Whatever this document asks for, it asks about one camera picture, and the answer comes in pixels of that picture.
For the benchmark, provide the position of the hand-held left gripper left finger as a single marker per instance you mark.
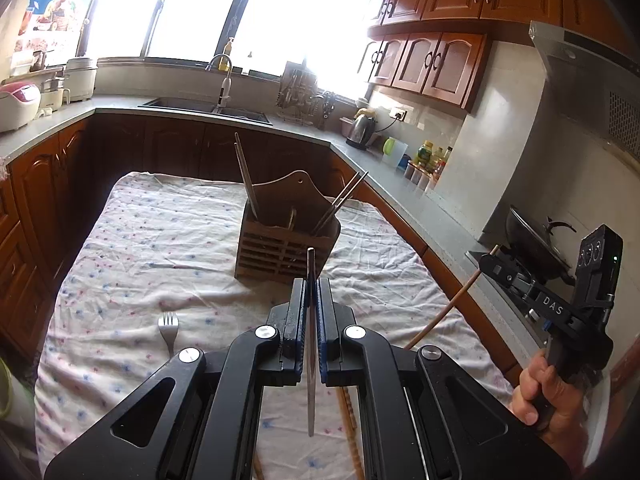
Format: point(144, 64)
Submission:
point(300, 330)

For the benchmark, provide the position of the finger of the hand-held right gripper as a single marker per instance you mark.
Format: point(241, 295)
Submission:
point(520, 267)
point(495, 265)

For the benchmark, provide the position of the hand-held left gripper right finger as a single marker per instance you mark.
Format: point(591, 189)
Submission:
point(321, 330)

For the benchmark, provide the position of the wooden utensil holder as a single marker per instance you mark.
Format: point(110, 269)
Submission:
point(270, 255)

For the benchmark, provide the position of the person's right forearm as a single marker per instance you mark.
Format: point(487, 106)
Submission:
point(567, 452)

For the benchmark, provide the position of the person's right hand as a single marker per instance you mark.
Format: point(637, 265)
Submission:
point(565, 405)

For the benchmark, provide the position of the black wok with lid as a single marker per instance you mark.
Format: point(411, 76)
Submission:
point(540, 240)

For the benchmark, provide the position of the grey kitchen countertop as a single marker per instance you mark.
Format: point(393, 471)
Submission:
point(425, 210)

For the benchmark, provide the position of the row of white spice jars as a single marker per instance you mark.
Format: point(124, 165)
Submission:
point(420, 176)

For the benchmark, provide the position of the yellow cooking oil bottle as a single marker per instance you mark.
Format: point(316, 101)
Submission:
point(442, 160)
point(425, 152)

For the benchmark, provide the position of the steel fork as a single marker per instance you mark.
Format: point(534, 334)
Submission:
point(169, 335)

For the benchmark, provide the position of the clear jug with green lid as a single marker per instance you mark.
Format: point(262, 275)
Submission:
point(395, 154)

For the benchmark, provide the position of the white floral tablecloth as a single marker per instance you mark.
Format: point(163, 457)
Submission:
point(150, 240)

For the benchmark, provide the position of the steel electric kettle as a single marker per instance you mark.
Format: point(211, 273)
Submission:
point(361, 132)

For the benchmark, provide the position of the steel range hood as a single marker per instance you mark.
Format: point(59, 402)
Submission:
point(585, 90)

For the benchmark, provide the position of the knife and scissors holder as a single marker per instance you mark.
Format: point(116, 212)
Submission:
point(325, 110)

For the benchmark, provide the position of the dish drying rack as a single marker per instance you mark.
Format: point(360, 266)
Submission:
point(297, 92)

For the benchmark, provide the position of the chrome kitchen faucet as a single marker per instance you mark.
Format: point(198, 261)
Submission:
point(225, 85)

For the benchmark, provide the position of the brown wooden base cabinets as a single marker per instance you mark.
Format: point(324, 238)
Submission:
point(40, 200)

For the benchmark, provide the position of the yellow soap bottle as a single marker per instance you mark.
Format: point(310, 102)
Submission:
point(228, 47)

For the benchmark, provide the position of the white electric steamer pot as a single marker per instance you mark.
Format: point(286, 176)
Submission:
point(81, 80)

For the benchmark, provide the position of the large kitchen window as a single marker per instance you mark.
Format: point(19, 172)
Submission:
point(200, 5)

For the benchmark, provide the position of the small white appliance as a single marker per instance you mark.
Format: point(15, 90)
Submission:
point(52, 92)

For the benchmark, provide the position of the white pink rice cooker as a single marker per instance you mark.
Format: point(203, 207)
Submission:
point(17, 107)

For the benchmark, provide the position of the white wall socket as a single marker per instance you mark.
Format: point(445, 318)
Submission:
point(398, 112)

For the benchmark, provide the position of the brown wooden wall cabinets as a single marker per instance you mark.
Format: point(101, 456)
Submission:
point(450, 35)

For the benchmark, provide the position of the tropical fruit wall poster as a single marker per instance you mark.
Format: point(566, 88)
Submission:
point(60, 0)

